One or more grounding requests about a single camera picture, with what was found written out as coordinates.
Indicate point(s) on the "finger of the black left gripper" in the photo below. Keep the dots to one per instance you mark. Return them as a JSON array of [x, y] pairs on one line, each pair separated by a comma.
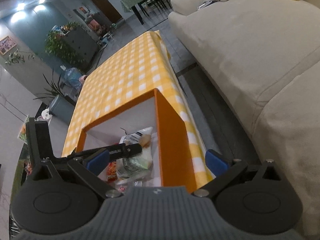
[[116, 151], [39, 148]]

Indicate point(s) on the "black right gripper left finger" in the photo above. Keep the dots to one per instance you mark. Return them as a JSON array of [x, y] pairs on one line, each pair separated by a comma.
[[59, 198]]

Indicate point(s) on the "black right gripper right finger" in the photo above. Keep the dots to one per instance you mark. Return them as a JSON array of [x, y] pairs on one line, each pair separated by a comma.
[[251, 198]]

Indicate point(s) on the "white snack bag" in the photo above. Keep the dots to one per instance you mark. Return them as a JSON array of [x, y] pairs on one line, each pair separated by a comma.
[[137, 166]]

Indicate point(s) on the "Mimi shrimp stick bag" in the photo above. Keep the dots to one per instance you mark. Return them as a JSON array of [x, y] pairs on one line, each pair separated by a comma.
[[111, 172]]

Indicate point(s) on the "grey round planter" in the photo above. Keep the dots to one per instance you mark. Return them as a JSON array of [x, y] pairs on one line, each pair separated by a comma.
[[62, 109]]

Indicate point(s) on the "orange cardboard box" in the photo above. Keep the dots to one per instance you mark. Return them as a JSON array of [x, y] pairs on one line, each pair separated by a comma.
[[173, 162]]

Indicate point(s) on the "blue water jug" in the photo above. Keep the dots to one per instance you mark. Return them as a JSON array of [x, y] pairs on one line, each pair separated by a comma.
[[72, 77]]

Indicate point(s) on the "yellow white checkered tablecloth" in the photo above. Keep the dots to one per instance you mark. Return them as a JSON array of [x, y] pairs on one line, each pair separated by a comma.
[[140, 66]]

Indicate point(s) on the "trailing green houseplant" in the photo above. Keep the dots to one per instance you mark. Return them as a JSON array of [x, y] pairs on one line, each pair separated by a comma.
[[57, 46]]

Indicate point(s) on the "dark grey cabinet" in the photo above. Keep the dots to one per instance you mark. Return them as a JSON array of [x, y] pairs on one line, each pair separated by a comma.
[[82, 43]]

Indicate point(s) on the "beige sofa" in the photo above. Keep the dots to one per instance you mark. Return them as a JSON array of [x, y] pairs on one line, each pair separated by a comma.
[[263, 55]]

